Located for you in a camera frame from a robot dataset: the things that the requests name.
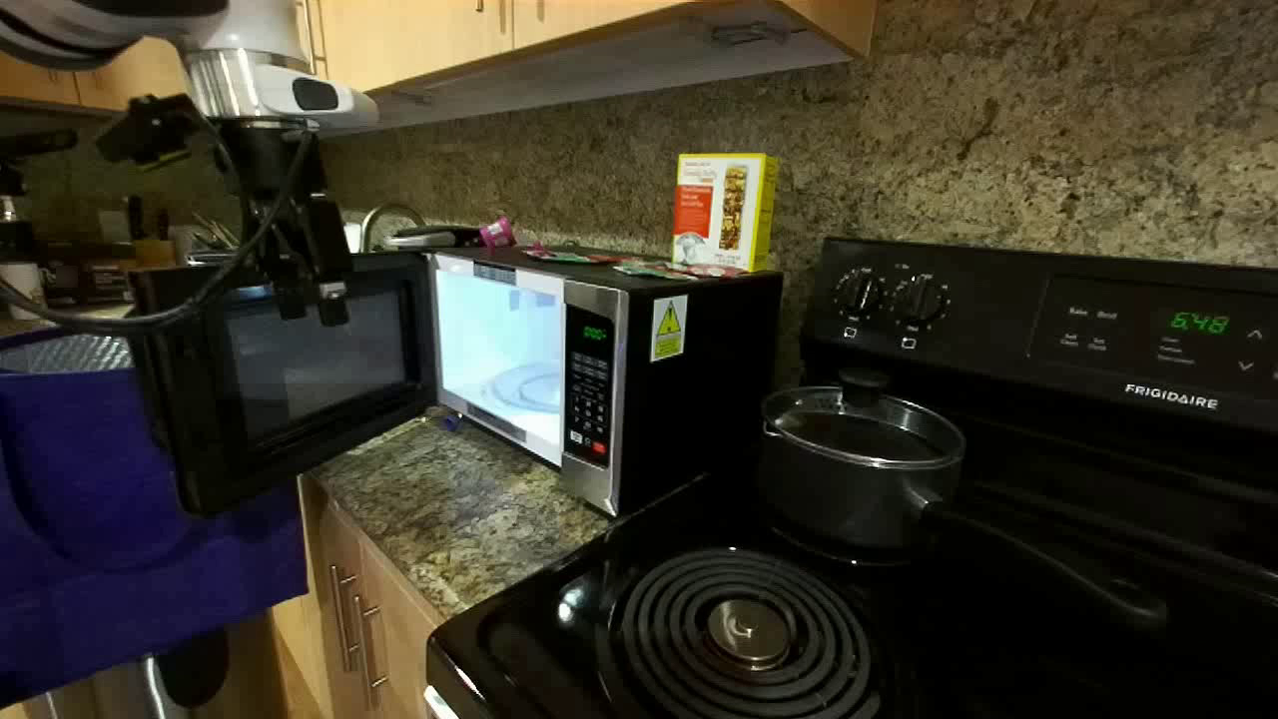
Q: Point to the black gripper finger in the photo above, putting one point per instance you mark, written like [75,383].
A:
[335,284]
[289,283]

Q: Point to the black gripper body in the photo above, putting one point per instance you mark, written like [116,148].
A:
[272,172]

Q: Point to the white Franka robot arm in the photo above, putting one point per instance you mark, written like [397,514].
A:
[241,55]

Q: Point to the pink plastic cup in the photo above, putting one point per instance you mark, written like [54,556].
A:
[496,236]

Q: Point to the colourful packets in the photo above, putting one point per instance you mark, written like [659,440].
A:
[566,252]

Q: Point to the light wood upper cabinet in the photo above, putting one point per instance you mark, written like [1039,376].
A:
[532,32]

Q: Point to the light wood cabinet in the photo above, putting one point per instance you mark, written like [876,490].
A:
[532,32]
[385,653]

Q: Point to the black stainless microwave oven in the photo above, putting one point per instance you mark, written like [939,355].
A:
[626,387]

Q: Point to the light wood lower cabinet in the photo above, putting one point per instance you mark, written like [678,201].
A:
[385,653]

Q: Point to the yellow cardboard box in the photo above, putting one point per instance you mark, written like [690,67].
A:
[725,208]

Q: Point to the black coil burner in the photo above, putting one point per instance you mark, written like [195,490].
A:
[743,640]

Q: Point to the grey pot with lid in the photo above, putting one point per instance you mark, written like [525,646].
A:
[862,465]

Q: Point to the black electric stove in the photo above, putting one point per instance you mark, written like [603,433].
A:
[1065,533]

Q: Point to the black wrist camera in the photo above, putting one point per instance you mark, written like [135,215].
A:
[144,130]

